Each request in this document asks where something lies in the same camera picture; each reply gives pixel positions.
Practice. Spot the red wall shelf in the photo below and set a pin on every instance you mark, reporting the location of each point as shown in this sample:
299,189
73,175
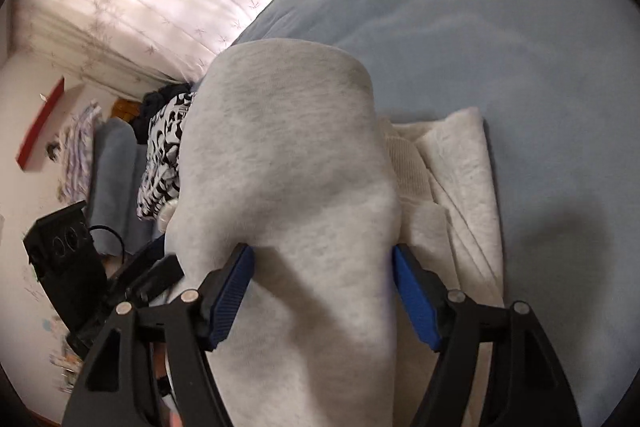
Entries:
40,127

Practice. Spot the light grey zip hoodie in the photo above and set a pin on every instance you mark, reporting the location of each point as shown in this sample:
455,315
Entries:
300,167

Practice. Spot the black and white printed garment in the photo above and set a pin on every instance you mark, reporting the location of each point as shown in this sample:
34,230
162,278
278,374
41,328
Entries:
165,157

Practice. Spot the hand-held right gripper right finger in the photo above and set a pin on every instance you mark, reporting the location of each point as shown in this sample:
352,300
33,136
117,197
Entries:
415,302

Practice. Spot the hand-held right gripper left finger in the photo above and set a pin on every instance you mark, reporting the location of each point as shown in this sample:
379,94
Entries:
232,302

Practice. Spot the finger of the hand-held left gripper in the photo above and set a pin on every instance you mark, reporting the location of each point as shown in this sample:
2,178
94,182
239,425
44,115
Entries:
147,254
157,279

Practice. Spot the black clothes heap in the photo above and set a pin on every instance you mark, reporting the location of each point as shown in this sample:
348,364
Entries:
155,107

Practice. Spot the orange knitted cloth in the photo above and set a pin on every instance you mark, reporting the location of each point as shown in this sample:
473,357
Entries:
125,109

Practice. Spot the folded blue-grey blanket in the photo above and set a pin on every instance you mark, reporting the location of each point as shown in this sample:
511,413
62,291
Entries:
117,167

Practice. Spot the blue bed blanket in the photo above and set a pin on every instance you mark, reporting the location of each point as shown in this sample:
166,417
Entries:
500,32

